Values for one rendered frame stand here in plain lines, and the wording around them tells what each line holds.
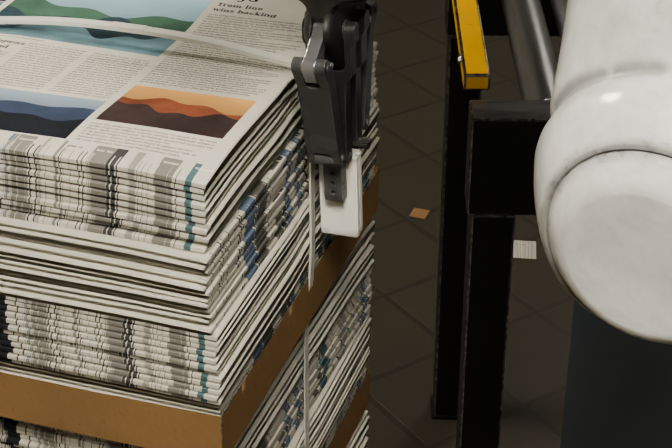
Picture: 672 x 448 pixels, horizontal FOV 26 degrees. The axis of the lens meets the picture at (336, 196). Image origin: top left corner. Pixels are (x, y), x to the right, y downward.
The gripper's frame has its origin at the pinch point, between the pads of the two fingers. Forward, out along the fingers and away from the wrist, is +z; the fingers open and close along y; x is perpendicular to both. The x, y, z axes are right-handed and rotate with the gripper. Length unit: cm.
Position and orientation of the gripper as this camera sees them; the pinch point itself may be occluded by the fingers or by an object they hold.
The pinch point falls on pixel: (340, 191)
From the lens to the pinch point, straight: 111.0
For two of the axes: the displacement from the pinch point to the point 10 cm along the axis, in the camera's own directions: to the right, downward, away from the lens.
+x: 9.5, 1.3, -2.9
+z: 0.3, 8.8, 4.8
